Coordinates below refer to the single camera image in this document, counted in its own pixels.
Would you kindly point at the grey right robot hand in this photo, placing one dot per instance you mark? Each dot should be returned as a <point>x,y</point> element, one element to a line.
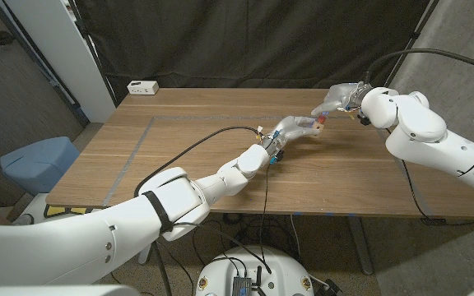
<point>342,96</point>

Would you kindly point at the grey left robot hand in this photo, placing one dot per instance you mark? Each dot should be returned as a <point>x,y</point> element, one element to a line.
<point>288,129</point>

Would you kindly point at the wooden block with holes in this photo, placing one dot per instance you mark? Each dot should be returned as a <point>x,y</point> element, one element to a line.
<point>318,128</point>

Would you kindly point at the red-headed wooden screw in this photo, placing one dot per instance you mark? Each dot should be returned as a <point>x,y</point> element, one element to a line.
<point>322,119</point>

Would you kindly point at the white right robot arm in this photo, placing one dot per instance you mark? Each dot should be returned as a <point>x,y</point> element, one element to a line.
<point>430,140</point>

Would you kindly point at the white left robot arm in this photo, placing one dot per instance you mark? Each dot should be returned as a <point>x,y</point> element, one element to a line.
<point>97,246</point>

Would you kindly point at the black backdrop curtain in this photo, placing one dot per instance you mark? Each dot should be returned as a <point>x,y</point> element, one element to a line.
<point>241,41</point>

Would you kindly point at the black backdrop stand pole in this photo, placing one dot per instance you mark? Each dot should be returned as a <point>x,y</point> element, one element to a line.
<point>422,25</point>
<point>95,55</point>

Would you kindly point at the grey table leg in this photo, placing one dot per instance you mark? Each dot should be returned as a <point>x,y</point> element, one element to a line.
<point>360,246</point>

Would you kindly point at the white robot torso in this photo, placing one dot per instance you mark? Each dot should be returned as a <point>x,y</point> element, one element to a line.
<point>278,267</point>

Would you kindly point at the black antenna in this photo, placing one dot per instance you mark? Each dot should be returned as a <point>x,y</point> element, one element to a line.
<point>258,277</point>

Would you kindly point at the white power strip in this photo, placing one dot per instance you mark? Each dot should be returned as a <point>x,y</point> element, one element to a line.
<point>142,87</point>

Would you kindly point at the black table control panel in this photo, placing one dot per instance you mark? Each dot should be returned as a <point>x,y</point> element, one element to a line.
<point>433,222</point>

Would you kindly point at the grey finned electronics box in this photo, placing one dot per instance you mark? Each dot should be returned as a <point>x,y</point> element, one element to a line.
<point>241,285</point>

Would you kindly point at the white table leg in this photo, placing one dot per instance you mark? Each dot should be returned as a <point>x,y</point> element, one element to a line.
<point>143,257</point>

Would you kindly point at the yellow black floor sign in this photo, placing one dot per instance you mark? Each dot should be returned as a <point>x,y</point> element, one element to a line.
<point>66,211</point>

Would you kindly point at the blue padded stool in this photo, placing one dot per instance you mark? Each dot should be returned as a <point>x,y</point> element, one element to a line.
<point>39,164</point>

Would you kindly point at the grey sneaker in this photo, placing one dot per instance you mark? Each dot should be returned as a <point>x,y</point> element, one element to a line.
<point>25,220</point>

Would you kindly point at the black door frame strip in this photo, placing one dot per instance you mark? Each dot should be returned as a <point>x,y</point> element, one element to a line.
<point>39,61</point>

